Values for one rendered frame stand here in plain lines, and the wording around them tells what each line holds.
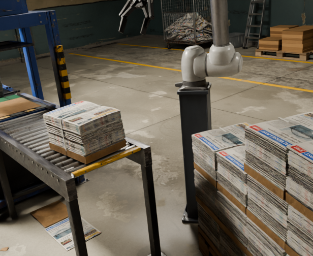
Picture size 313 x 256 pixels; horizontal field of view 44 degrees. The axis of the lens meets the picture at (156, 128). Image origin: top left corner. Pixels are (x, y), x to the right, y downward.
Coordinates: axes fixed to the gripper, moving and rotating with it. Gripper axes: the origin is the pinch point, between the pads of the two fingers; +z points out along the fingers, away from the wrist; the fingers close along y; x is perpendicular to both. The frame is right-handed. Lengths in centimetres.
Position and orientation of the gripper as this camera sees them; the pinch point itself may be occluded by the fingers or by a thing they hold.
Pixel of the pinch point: (132, 31)
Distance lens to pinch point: 181.3
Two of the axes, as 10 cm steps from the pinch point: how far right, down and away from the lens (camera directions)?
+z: -2.7, 9.6, 0.2
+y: -7.6, -2.2, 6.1
